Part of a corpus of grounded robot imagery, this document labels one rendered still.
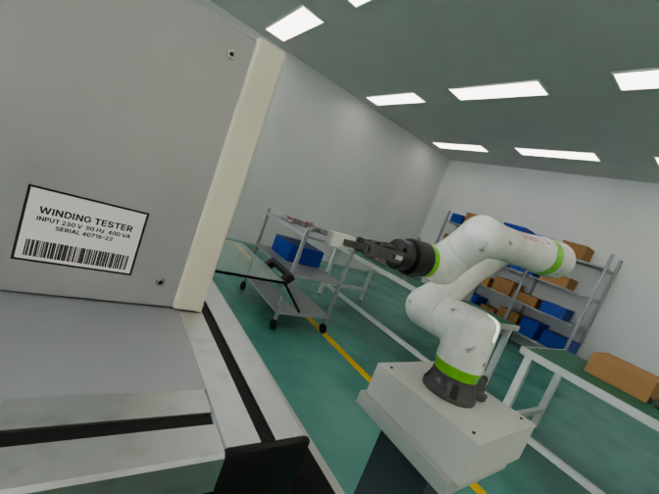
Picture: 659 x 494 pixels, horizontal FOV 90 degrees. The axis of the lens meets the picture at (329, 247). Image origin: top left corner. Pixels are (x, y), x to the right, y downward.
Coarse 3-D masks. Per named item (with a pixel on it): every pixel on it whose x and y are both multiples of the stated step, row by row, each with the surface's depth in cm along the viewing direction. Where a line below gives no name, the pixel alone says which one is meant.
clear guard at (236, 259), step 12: (228, 240) 77; (228, 252) 67; (240, 252) 70; (252, 252) 74; (228, 264) 59; (240, 264) 62; (252, 264) 65; (264, 264) 68; (252, 276) 57; (264, 276) 59; (276, 276) 62; (276, 288) 73; (288, 288) 62; (288, 300) 67
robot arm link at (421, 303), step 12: (480, 264) 109; (492, 264) 110; (504, 264) 113; (468, 276) 106; (480, 276) 108; (420, 288) 103; (432, 288) 102; (444, 288) 102; (456, 288) 103; (468, 288) 105; (408, 300) 103; (420, 300) 100; (432, 300) 97; (408, 312) 103; (420, 312) 98; (432, 312) 95; (420, 324) 100
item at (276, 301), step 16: (288, 224) 304; (304, 224) 337; (288, 240) 337; (304, 240) 280; (320, 240) 288; (272, 256) 320; (288, 256) 323; (304, 256) 332; (320, 256) 343; (352, 256) 314; (304, 272) 302; (320, 272) 327; (240, 288) 360; (256, 288) 328; (272, 288) 342; (336, 288) 318; (272, 304) 298; (288, 304) 314; (304, 304) 331; (272, 320) 292
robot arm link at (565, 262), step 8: (560, 248) 97; (568, 248) 101; (560, 256) 96; (568, 256) 98; (560, 264) 97; (568, 264) 99; (536, 272) 99; (544, 272) 98; (552, 272) 99; (560, 272) 100; (568, 272) 102
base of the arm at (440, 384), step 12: (432, 372) 92; (432, 384) 89; (444, 384) 88; (456, 384) 87; (468, 384) 87; (480, 384) 93; (444, 396) 86; (456, 396) 86; (468, 396) 87; (480, 396) 93; (468, 408) 87
